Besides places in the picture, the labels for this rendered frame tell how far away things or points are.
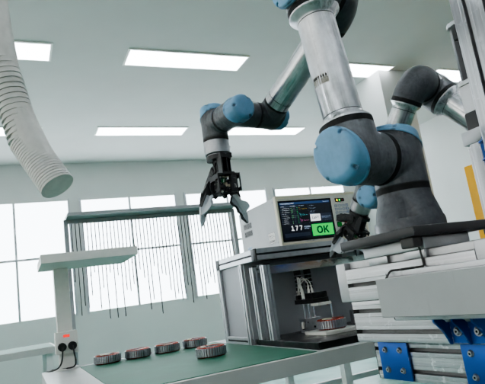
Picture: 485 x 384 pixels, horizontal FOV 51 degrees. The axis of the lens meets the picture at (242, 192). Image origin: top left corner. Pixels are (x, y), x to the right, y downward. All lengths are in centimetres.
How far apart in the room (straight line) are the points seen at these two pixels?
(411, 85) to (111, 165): 717
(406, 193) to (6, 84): 210
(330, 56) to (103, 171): 749
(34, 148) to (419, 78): 173
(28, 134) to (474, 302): 218
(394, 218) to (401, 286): 21
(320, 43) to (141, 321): 736
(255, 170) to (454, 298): 850
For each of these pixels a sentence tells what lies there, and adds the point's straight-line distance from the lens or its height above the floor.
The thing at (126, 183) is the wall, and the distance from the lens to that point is 849.
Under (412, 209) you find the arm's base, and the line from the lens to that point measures 111.
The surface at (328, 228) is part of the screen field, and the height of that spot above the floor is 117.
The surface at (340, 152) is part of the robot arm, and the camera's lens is 103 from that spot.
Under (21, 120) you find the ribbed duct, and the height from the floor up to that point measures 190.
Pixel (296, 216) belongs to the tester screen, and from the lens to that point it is 211.
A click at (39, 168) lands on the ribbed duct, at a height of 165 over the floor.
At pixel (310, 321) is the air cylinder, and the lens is 208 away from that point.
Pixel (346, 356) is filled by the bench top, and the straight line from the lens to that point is 171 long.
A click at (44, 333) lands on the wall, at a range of 808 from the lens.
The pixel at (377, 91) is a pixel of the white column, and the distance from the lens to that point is 640.
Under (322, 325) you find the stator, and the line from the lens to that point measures 194.
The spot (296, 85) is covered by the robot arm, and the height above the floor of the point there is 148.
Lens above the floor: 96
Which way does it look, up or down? 11 degrees up
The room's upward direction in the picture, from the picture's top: 8 degrees counter-clockwise
